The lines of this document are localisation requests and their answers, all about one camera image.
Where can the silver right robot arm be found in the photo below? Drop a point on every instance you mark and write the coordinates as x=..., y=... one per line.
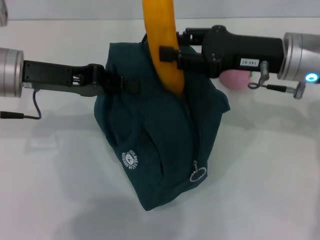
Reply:
x=302, y=57

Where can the dark teal lunch bag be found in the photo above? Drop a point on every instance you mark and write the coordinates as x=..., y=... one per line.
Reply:
x=155, y=140

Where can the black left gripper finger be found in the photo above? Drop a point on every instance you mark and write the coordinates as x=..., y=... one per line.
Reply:
x=125, y=85

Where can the pink peach toy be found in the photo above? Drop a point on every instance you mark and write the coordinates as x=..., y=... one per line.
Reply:
x=235, y=81

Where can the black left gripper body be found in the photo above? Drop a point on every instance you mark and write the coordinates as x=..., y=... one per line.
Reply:
x=55, y=77

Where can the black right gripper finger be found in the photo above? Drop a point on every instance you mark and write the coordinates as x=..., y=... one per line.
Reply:
x=192, y=36
x=190, y=62

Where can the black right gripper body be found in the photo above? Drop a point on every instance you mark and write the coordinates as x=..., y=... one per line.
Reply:
x=237, y=53

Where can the yellow banana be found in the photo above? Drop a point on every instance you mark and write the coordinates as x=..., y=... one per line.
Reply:
x=162, y=30

